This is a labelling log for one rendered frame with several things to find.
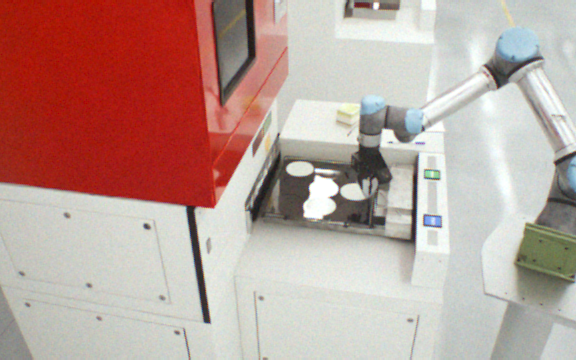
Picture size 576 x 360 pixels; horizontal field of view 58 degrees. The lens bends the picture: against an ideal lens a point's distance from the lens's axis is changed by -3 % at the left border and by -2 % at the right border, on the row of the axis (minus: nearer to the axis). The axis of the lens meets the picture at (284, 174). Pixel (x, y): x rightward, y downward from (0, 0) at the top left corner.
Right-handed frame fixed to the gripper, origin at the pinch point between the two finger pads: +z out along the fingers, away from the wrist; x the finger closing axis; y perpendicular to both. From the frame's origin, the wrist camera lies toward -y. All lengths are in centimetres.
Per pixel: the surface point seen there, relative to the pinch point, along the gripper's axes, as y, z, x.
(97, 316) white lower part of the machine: -4, 15, 93
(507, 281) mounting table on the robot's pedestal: -45, 9, -23
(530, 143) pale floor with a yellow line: 117, 92, -211
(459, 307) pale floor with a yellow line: 9, 91, -63
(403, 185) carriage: 4.5, 3.3, -17.1
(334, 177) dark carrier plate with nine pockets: 16.7, 1.4, 4.4
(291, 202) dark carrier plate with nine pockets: 9.1, 1.4, 24.5
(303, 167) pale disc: 27.4, 1.3, 11.9
